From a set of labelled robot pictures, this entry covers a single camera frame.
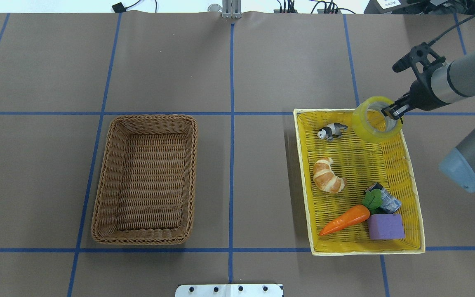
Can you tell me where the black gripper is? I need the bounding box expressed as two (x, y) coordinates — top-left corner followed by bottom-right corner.
(381, 92), (416, 120)

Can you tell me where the yellow clear tape roll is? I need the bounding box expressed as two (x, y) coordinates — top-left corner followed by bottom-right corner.
(351, 96), (403, 143)

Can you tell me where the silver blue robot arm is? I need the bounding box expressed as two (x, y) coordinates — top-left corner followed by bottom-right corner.
(382, 42), (475, 198)

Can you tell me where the yellow woven basket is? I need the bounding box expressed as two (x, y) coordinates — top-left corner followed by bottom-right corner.
(293, 108), (426, 256)

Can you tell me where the brown wicker basket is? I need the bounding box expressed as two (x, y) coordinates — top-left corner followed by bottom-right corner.
(90, 114), (198, 245)

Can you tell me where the toy panda figure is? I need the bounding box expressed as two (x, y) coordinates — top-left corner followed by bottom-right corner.
(317, 122), (348, 141)

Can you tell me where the toy orange carrot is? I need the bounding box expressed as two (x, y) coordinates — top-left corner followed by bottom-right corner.
(319, 189), (383, 236)

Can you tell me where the small crushed can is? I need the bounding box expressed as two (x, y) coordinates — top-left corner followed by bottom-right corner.
(362, 182), (402, 214)

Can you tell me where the toy croissant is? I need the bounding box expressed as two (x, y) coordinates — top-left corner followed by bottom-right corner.
(313, 157), (346, 193)

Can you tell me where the purple foam block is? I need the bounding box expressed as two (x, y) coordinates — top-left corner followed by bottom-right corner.
(367, 214), (405, 240)

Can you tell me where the small black adapter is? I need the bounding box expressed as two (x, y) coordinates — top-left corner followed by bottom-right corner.
(111, 2), (127, 13)

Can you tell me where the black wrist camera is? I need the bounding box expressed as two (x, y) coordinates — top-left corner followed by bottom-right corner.
(392, 42), (447, 83)

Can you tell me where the black camera cable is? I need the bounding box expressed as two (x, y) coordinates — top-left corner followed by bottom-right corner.
(426, 2), (475, 47)

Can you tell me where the aluminium frame post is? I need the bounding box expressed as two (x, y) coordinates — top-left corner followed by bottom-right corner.
(221, 0), (242, 19)

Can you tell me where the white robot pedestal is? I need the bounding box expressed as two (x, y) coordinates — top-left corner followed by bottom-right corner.
(175, 283), (285, 297)

